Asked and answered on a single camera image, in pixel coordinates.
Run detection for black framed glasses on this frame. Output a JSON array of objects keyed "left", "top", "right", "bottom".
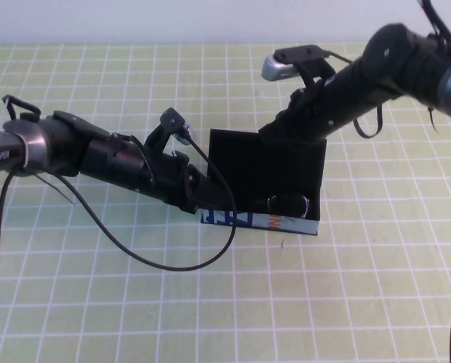
[{"left": 253, "top": 192, "right": 313, "bottom": 220}]

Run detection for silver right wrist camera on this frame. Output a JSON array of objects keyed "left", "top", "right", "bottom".
[{"left": 261, "top": 55, "right": 298, "bottom": 81}]

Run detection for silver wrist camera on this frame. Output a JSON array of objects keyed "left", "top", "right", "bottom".
[
  {"left": 261, "top": 55, "right": 298, "bottom": 81},
  {"left": 171, "top": 120, "right": 197, "bottom": 147}
]

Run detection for green checked tablecloth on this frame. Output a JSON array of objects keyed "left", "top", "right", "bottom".
[{"left": 0, "top": 42, "right": 451, "bottom": 363}]

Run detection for black printed glasses case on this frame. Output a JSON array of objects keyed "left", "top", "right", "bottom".
[{"left": 201, "top": 128, "right": 328, "bottom": 236}]

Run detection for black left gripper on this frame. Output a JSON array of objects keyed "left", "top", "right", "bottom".
[{"left": 148, "top": 153, "right": 235, "bottom": 216}]

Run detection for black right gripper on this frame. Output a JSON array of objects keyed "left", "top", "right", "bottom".
[{"left": 258, "top": 73, "right": 358, "bottom": 141}]

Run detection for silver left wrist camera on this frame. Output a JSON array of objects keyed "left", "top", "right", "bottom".
[{"left": 171, "top": 120, "right": 197, "bottom": 147}]

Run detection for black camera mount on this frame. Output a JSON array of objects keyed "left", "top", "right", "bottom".
[
  {"left": 145, "top": 107, "right": 188, "bottom": 154},
  {"left": 273, "top": 44, "right": 338, "bottom": 90}
]

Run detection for black left camera cable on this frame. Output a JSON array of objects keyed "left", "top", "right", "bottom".
[{"left": 0, "top": 138, "right": 237, "bottom": 363}]

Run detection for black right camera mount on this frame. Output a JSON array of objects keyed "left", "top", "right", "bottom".
[{"left": 273, "top": 44, "right": 338, "bottom": 90}]

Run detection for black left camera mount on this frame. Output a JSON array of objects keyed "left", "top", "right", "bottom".
[{"left": 145, "top": 107, "right": 188, "bottom": 154}]

